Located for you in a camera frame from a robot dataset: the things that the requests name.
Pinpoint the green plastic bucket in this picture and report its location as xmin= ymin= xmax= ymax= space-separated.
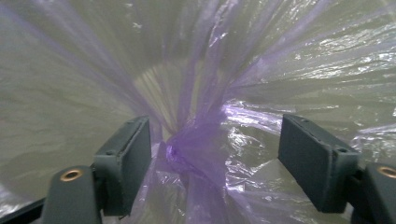
xmin=0 ymin=0 xmax=396 ymax=224

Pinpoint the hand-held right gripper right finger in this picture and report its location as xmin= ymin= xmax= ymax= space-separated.
xmin=277 ymin=113 xmax=396 ymax=224

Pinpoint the purple plastic bag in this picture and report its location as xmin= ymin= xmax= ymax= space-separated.
xmin=0 ymin=0 xmax=396 ymax=224

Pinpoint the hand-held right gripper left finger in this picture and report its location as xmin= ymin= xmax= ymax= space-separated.
xmin=40 ymin=115 xmax=153 ymax=224

